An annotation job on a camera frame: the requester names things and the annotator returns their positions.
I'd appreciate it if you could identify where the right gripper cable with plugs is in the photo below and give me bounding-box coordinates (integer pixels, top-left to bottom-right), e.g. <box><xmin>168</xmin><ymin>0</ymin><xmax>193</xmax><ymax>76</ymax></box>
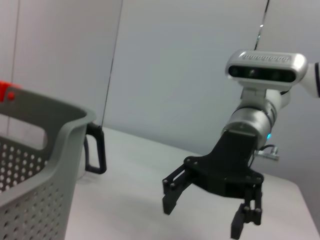
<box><xmin>249</xmin><ymin>144</ymin><xmax>280</xmax><ymax>167</ymax></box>

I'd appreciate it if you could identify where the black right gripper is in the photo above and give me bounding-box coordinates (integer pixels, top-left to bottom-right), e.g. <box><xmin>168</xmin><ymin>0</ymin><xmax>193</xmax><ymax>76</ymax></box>
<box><xmin>161</xmin><ymin>128</ymin><xmax>265</xmax><ymax>240</ymax></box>

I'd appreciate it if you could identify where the glass pitcher with black handle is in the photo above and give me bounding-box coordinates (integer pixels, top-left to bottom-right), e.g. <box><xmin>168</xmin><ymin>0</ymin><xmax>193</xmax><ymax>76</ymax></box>
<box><xmin>77</xmin><ymin>122</ymin><xmax>108</xmax><ymax>181</ymax></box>

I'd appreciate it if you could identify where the orange bin handle grip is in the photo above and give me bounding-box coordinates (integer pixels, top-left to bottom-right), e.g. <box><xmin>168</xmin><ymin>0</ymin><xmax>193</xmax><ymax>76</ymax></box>
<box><xmin>0</xmin><ymin>80</ymin><xmax>22</xmax><ymax>104</ymax></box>

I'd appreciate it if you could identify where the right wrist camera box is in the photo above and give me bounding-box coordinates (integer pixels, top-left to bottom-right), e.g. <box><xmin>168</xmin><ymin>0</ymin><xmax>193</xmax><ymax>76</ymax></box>
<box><xmin>225</xmin><ymin>48</ymin><xmax>309</xmax><ymax>87</ymax></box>

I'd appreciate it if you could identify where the grey perforated storage bin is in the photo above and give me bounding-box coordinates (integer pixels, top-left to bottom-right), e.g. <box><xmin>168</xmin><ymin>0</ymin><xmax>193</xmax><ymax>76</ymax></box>
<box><xmin>0</xmin><ymin>88</ymin><xmax>98</xmax><ymax>240</ymax></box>

